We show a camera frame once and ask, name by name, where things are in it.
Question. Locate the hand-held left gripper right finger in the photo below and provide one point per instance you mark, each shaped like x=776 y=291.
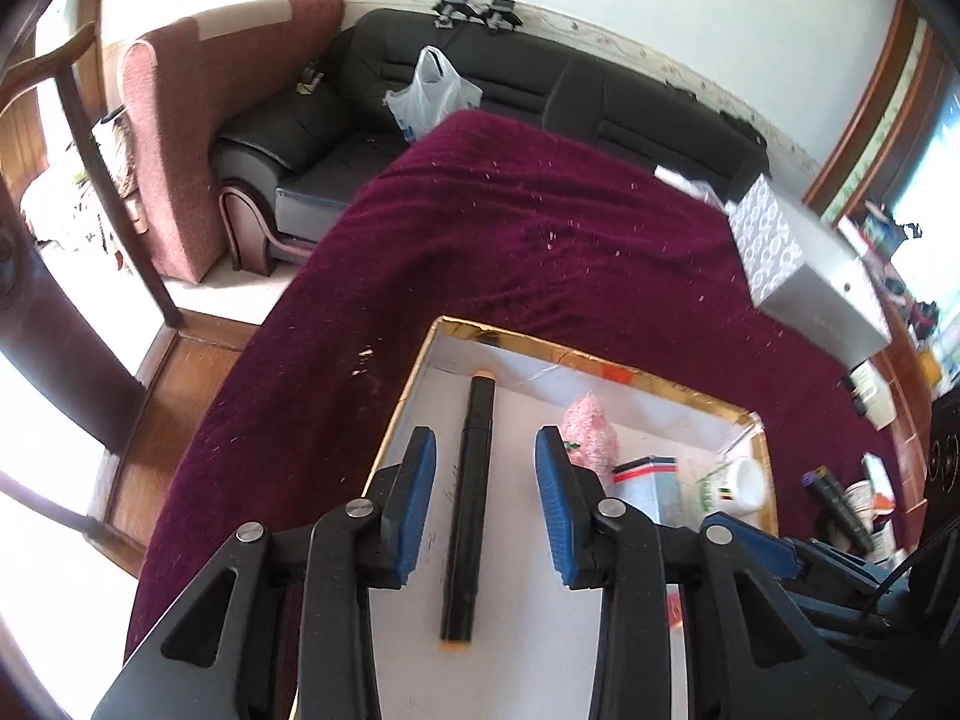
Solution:
x=555 y=517

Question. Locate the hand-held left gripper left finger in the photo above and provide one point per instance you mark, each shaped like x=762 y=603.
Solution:
x=416 y=502

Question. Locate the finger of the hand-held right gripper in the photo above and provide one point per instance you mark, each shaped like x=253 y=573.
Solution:
x=750 y=544

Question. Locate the black marker orange caps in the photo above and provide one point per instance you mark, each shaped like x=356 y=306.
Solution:
x=469 y=510

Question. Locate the gold-rimmed cardboard box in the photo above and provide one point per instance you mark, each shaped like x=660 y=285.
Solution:
x=510 y=420

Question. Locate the white jar green label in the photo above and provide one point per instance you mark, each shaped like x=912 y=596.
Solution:
x=742 y=484

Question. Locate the black marker purple cap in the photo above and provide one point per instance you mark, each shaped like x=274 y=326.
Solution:
x=823 y=490

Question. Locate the pink fluffy ball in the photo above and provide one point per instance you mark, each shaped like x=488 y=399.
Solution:
x=589 y=427

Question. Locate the small grey striped carton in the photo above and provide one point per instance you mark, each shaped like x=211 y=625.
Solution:
x=652 y=491

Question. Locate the wooden cabinet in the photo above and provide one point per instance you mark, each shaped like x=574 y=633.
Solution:
x=911 y=420

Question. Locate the cream cardboard box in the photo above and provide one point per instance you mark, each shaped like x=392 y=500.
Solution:
x=877 y=394

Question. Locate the maroon velvet blanket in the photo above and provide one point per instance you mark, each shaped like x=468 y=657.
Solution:
x=487 y=240

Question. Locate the large grey cardboard box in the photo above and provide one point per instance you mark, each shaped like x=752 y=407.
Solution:
x=817 y=277

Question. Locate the white paper sheet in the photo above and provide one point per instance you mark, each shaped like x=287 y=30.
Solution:
x=686 y=184

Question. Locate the white plastic bag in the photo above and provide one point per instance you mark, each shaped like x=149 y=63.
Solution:
x=431 y=101

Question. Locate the dark cloth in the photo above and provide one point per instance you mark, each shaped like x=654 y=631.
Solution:
x=742 y=127

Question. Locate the black leather sofa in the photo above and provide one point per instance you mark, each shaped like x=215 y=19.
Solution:
x=337 y=90

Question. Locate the dark wooden chair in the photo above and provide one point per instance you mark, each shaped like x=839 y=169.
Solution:
x=112 y=187

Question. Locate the red fabric armchair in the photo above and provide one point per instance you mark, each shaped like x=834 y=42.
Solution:
x=180 y=127

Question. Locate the black charger device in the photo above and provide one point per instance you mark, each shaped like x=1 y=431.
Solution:
x=454 y=7
x=502 y=15

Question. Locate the wooden door frame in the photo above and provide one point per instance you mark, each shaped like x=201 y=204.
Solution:
x=870 y=90

